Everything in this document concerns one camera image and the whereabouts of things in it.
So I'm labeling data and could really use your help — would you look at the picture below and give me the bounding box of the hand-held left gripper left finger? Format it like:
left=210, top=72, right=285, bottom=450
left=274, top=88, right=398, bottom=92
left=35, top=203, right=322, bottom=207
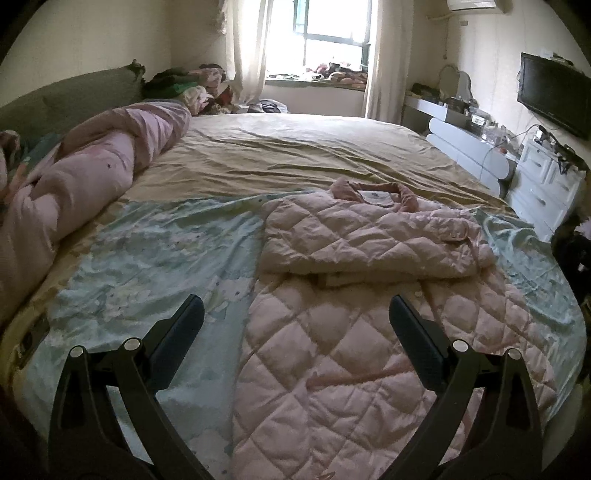
left=46, top=294, right=218, bottom=480

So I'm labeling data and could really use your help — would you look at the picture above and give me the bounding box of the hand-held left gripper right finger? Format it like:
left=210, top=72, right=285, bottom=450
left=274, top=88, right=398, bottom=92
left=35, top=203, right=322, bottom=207
left=379, top=294, right=544, bottom=480

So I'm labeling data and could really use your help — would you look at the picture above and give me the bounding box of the pink quilted jacket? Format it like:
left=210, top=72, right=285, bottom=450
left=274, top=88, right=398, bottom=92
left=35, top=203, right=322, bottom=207
left=231, top=178, right=560, bottom=480

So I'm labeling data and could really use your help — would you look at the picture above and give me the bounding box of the small dark clothes heap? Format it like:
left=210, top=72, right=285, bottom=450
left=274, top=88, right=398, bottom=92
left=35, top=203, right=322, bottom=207
left=249, top=99, right=290, bottom=115

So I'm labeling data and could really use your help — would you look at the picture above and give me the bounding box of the pile of mixed clothes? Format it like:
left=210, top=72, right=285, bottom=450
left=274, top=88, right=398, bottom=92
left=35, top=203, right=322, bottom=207
left=142, top=62, right=242, bottom=117

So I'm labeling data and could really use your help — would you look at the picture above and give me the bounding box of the light blue cartoon blanket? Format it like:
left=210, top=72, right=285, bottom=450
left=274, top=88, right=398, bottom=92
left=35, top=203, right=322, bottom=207
left=9, top=196, right=588, bottom=480

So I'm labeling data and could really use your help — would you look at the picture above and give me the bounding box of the dark cloth heap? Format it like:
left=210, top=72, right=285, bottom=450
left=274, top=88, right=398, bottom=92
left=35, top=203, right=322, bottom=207
left=551, top=211, right=591, bottom=297

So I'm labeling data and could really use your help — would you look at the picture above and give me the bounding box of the rolled pink duvet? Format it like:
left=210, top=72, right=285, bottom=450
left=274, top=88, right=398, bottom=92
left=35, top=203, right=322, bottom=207
left=0, top=100, right=193, bottom=315

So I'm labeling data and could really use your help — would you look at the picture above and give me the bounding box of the white drawer dresser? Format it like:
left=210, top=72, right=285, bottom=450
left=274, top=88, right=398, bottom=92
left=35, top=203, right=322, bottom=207
left=505, top=136, right=588, bottom=241

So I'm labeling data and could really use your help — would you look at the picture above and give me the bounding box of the white vanity table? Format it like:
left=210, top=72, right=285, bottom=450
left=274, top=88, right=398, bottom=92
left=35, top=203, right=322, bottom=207
left=402, top=94, right=519, bottom=195

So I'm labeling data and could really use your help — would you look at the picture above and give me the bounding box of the beige bed sheet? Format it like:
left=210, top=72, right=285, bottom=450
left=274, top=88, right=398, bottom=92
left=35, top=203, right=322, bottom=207
left=119, top=113, right=519, bottom=216

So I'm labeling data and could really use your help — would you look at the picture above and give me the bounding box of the row of small cosmetic items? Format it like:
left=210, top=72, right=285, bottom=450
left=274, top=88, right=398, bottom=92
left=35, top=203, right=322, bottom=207
left=445, top=95, right=521, bottom=154

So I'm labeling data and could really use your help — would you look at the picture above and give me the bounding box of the floral patterned blanket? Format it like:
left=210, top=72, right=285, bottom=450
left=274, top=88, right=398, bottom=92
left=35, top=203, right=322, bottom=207
left=0, top=129, right=29, bottom=205

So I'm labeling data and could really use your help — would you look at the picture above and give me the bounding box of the green padded headboard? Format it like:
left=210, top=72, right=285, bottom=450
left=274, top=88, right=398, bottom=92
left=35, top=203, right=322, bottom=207
left=0, top=58, right=147, bottom=140

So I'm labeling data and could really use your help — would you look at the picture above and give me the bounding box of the vanity mirror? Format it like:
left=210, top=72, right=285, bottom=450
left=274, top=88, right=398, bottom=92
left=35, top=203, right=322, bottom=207
left=436, top=64, right=472, bottom=100

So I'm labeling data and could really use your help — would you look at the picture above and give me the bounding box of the heap of plush toys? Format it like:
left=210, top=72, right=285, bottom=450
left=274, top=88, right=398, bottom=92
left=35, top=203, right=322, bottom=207
left=304, top=59, right=371, bottom=89

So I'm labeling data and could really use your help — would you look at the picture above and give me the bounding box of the window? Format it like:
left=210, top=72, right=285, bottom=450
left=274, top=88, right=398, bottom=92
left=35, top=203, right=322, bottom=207
left=265, top=0, right=373, bottom=80

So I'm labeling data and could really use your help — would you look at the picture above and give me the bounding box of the white air conditioner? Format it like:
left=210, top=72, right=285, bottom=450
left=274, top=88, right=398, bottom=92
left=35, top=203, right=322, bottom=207
left=445, top=0, right=500, bottom=13

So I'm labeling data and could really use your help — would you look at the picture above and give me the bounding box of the white cable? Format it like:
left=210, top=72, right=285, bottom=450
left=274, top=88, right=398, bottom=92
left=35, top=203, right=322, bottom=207
left=482, top=124, right=542, bottom=172

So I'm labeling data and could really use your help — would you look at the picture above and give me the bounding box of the black wall television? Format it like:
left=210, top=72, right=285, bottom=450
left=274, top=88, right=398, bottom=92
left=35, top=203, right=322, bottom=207
left=516, top=52, right=591, bottom=140

